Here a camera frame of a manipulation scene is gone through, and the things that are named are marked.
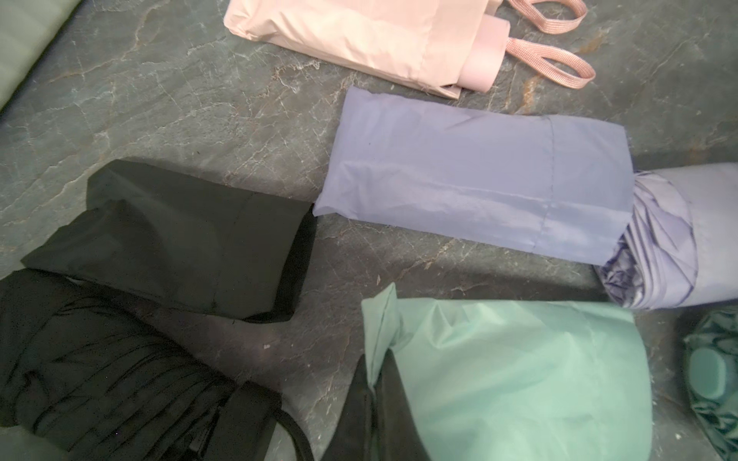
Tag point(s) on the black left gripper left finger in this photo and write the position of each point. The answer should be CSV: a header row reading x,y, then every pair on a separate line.
x,y
352,439

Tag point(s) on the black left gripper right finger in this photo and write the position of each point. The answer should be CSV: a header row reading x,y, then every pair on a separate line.
x,y
396,434

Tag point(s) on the mint green sleeve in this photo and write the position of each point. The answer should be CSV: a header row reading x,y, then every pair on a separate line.
x,y
516,380
28,27

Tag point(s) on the black umbrella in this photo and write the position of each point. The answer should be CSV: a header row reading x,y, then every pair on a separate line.
x,y
98,383

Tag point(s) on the lilac sleeve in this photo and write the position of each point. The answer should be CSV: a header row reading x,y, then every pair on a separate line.
x,y
553,185

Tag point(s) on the mint green sleeved umbrella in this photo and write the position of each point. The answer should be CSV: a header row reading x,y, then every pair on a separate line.
x,y
711,378

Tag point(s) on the lilac sleeved umbrella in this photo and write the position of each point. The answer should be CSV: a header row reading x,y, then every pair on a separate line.
x,y
680,248

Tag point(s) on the pink sleeved umbrella front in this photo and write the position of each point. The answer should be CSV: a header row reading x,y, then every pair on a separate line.
x,y
438,47

